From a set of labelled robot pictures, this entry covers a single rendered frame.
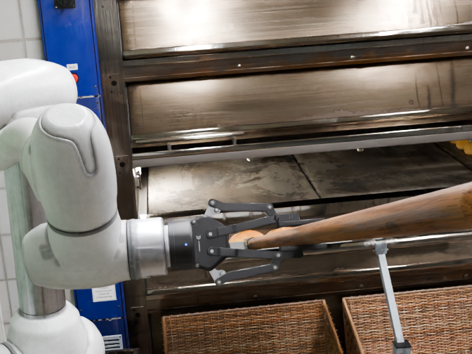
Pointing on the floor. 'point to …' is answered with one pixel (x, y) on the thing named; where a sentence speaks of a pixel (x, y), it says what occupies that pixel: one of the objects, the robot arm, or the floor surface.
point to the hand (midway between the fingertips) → (302, 234)
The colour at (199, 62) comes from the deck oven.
